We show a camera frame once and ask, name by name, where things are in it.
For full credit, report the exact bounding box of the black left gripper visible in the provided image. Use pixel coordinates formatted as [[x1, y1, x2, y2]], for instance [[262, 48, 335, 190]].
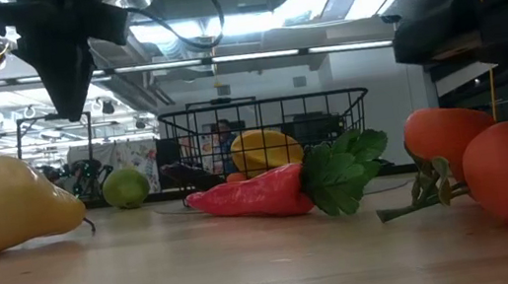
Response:
[[0, 0, 144, 132]]

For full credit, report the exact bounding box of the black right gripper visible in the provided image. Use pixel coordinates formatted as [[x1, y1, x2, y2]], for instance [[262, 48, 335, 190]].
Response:
[[386, 0, 508, 151]]

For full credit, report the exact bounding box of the green lime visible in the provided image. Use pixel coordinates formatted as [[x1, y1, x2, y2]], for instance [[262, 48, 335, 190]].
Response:
[[99, 164, 154, 214]]

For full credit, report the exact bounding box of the yellow pear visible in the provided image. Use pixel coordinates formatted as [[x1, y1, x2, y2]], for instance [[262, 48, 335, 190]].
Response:
[[0, 143, 99, 254]]

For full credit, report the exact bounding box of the dark purple eggplant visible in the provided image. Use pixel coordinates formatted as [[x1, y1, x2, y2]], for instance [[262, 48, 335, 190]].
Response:
[[159, 155, 222, 197]]

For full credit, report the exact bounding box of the yellow banana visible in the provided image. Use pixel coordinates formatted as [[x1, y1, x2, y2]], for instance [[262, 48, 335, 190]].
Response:
[[227, 122, 307, 176]]

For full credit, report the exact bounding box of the orange carrot with green leaves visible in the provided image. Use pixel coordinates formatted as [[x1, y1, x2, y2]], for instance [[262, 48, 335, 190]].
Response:
[[179, 124, 399, 240]]

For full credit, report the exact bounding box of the black metal rack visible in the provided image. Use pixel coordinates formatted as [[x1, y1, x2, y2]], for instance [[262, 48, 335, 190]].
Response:
[[13, 108, 102, 195]]

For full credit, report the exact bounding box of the colourful printed cloth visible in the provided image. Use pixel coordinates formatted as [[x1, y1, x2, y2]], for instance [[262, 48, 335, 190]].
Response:
[[65, 134, 163, 203]]

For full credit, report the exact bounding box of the person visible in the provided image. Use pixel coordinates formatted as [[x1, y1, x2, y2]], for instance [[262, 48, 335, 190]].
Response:
[[208, 116, 244, 177]]

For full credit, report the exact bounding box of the long ceiling light bar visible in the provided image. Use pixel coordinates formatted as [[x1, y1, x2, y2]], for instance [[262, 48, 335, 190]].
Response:
[[0, 22, 395, 103]]

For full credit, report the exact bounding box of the grey round mat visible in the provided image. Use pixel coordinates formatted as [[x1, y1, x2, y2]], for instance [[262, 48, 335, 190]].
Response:
[[153, 171, 414, 227]]

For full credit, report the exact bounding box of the yellow hanging cable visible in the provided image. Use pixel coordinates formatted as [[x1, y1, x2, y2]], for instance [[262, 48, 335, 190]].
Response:
[[476, 0, 502, 119]]

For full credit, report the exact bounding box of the large silver ventilation duct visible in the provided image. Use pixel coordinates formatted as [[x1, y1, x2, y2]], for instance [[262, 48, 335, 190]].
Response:
[[84, 27, 161, 123]]

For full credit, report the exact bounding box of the black wire basket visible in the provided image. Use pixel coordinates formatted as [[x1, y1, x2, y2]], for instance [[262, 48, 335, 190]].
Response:
[[155, 76, 382, 210]]

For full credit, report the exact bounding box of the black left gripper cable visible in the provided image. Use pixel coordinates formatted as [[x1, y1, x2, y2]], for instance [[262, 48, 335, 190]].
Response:
[[121, 0, 230, 61]]

